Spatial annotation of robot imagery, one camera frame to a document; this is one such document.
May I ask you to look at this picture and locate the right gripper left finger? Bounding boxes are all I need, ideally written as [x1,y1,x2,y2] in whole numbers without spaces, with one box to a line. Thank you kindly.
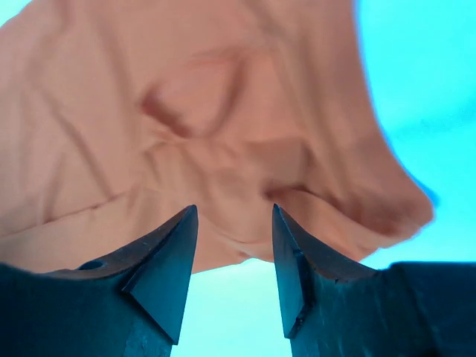
[1,205,199,357]

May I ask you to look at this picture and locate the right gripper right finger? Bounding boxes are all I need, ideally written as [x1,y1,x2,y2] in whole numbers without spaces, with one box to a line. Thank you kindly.
[272,206,475,357]

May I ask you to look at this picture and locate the orange t-shirt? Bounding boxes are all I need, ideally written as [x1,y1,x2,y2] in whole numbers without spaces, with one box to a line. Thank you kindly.
[1,1,434,272]

